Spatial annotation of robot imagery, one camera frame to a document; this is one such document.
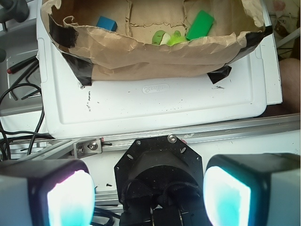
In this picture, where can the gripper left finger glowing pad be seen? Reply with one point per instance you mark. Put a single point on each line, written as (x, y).
(46, 193)

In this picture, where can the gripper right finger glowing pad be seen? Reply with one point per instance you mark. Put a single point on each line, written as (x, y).
(253, 189)

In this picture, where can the green toy animal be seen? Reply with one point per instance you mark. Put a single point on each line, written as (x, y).
(163, 38)

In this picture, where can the brown paper bag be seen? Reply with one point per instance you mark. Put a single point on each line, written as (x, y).
(96, 54)

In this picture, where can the green rectangular block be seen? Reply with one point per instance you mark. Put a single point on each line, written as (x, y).
(201, 26)

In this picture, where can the blue rectangular block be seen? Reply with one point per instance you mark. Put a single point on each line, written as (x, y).
(107, 24)

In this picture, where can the aluminium frame rail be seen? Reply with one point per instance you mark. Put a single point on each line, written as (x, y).
(275, 134)

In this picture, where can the black octagonal mount plate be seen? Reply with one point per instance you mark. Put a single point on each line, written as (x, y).
(159, 183)

